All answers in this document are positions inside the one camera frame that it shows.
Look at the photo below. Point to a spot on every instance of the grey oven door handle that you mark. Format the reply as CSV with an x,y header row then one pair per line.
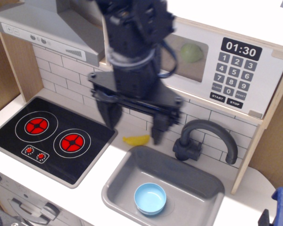
x,y
37,216

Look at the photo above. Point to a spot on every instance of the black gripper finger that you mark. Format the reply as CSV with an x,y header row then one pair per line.
x,y
161,124
109,109

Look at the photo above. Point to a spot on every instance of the black object bottom right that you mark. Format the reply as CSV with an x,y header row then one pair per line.
x,y
264,218

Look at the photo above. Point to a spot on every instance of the green toy pear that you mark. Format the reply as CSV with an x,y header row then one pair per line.
x,y
191,53

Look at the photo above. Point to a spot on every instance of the light blue bowl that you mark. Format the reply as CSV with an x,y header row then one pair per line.
x,y
150,199

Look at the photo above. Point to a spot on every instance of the white toy microwave door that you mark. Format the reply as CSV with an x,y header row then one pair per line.
x,y
234,72

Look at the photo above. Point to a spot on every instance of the dark grey toy faucet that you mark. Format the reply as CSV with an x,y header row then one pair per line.
x,y
215,136

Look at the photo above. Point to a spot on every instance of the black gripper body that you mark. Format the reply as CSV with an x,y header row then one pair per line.
x,y
139,89

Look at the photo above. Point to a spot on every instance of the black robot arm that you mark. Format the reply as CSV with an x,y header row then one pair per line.
x,y
136,34

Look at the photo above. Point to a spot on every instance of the yellow toy banana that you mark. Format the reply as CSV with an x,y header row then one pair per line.
x,y
137,140

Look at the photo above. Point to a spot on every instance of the white toy oven front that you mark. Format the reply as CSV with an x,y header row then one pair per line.
x,y
11,189

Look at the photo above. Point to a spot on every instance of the grey toy sink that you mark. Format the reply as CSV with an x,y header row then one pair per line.
x,y
191,197

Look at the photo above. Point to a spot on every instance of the black toy stovetop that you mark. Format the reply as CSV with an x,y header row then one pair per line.
x,y
55,141

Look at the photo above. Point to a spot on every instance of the grey range hood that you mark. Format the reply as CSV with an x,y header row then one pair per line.
x,y
54,25

